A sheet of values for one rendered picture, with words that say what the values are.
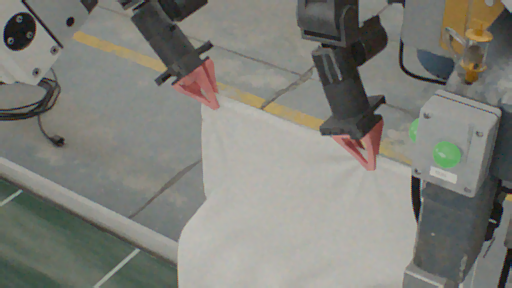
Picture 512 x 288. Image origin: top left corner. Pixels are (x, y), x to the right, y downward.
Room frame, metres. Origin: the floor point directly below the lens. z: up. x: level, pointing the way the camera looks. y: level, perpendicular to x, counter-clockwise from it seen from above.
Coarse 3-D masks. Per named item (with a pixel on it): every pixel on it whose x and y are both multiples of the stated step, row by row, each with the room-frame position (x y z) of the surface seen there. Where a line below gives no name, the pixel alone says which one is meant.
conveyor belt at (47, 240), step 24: (0, 192) 1.59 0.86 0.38; (24, 192) 1.60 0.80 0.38; (0, 216) 1.49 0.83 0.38; (24, 216) 1.50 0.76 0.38; (48, 216) 1.51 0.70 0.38; (72, 216) 1.52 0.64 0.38; (0, 240) 1.40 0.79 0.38; (24, 240) 1.41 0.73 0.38; (48, 240) 1.42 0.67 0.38; (72, 240) 1.43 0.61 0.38; (96, 240) 1.43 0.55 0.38; (0, 264) 1.32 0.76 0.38; (24, 264) 1.33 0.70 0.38; (48, 264) 1.34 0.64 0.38; (72, 264) 1.34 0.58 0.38; (96, 264) 1.35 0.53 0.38; (120, 264) 1.36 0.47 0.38; (144, 264) 1.36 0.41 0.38
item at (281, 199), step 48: (240, 144) 1.05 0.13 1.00; (288, 144) 1.00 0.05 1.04; (336, 144) 0.96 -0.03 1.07; (240, 192) 1.05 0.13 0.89; (288, 192) 1.00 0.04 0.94; (336, 192) 0.96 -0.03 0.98; (384, 192) 0.92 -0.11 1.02; (192, 240) 1.02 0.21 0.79; (240, 240) 0.99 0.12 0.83; (288, 240) 0.97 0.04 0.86; (336, 240) 0.96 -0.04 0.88; (384, 240) 0.92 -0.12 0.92
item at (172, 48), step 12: (156, 36) 1.09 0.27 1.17; (168, 36) 1.09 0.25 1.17; (180, 36) 1.10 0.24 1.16; (156, 48) 1.09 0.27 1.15; (168, 48) 1.08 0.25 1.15; (180, 48) 1.08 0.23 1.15; (192, 48) 1.10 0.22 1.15; (204, 48) 1.12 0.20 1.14; (168, 60) 1.08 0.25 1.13; (180, 60) 1.06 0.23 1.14; (168, 72) 1.05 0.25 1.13
